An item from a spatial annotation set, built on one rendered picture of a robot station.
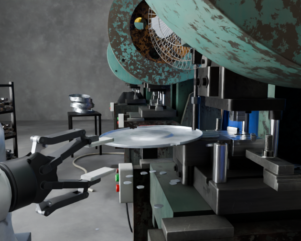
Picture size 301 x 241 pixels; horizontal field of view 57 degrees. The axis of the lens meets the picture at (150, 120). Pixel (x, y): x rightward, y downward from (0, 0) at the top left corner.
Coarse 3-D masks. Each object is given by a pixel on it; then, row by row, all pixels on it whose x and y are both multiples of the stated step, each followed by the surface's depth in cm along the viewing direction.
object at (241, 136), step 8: (232, 136) 79; (240, 136) 79; (248, 136) 79; (256, 136) 79; (232, 144) 75; (240, 144) 75; (248, 144) 75; (256, 144) 76; (232, 152) 75; (240, 152) 75
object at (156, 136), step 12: (108, 132) 85; (120, 132) 86; (132, 132) 85; (144, 132) 81; (156, 132) 80; (168, 132) 79; (180, 132) 81; (192, 132) 81; (108, 144) 69; (120, 144) 66; (132, 144) 68; (144, 144) 68; (156, 144) 65; (168, 144) 65; (180, 144) 66
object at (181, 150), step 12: (204, 132) 83; (216, 132) 86; (192, 144) 74; (204, 144) 76; (180, 156) 80; (192, 156) 76; (204, 156) 77; (180, 168) 80; (192, 168) 77; (180, 180) 80; (192, 180) 78
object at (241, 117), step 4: (232, 112) 81; (236, 112) 80; (240, 112) 79; (244, 112) 80; (232, 116) 81; (236, 116) 80; (240, 116) 80; (244, 116) 80; (232, 120) 81; (236, 120) 80; (240, 120) 80; (244, 120) 80
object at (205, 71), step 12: (204, 60) 82; (204, 72) 77; (216, 72) 74; (228, 72) 72; (204, 84) 75; (216, 84) 75; (228, 84) 72; (240, 84) 73; (252, 84) 73; (264, 84) 74; (204, 96) 87; (216, 96) 75; (228, 96) 73; (240, 96) 73; (252, 96) 74; (264, 96) 74
